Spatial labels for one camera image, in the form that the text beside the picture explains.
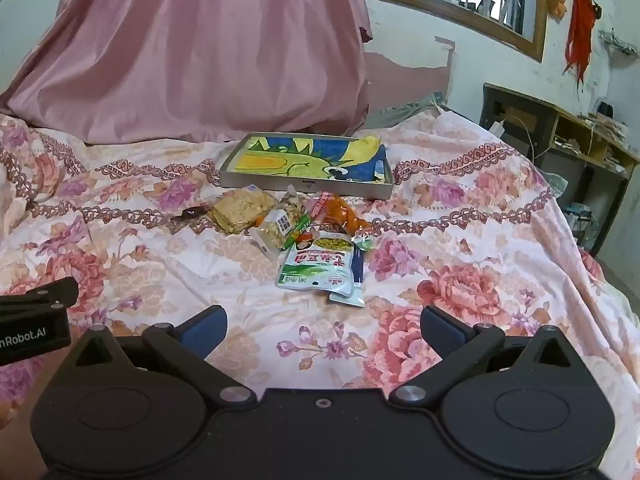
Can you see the green white snack packet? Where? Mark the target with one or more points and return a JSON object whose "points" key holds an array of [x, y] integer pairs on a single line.
{"points": [[310, 270]]}

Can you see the green stick packet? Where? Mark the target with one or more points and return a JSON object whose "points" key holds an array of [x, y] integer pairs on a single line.
{"points": [[299, 232]]}

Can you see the grey tray box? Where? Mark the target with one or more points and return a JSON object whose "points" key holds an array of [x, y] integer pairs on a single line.
{"points": [[300, 187]]}

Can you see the dinosaur painting paper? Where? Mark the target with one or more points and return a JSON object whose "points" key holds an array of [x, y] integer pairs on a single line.
{"points": [[280, 160]]}

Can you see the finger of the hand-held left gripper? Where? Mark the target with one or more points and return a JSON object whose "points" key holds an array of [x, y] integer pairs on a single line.
{"points": [[55, 291]]}

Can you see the orange snack bag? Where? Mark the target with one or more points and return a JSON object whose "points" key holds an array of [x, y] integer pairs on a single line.
{"points": [[340, 210]]}

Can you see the golden orange snack packet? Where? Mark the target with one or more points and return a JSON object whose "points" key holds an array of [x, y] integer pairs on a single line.
{"points": [[258, 220]]}

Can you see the blue white packet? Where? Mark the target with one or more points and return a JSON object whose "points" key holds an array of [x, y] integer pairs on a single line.
{"points": [[357, 285]]}

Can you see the clear nut bar packet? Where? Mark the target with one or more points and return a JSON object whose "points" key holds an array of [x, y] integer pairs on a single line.
{"points": [[275, 230]]}

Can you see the wooden desk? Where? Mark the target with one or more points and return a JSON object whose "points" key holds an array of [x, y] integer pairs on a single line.
{"points": [[545, 110]]}

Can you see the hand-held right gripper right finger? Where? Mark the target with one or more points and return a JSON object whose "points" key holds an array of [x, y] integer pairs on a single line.
{"points": [[442, 332]]}

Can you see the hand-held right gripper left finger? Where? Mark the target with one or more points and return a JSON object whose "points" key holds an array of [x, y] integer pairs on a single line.
{"points": [[202, 332]]}

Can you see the grey cloth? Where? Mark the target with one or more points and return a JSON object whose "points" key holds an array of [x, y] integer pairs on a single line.
{"points": [[405, 110]]}

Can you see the dark jerky packet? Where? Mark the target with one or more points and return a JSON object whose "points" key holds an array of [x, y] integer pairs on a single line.
{"points": [[187, 213]]}

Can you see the crumbly cracker packet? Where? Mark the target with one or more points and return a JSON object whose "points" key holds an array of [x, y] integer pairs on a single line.
{"points": [[240, 207]]}

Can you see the floral bedsheet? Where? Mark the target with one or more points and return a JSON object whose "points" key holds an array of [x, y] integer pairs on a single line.
{"points": [[475, 220]]}

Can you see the wooden framed window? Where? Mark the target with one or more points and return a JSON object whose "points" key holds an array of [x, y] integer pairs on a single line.
{"points": [[530, 15]]}

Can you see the metal wall rack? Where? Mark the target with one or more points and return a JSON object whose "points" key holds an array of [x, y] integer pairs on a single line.
{"points": [[620, 42]]}

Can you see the red hanging decoration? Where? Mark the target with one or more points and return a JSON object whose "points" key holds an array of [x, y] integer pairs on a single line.
{"points": [[580, 30]]}

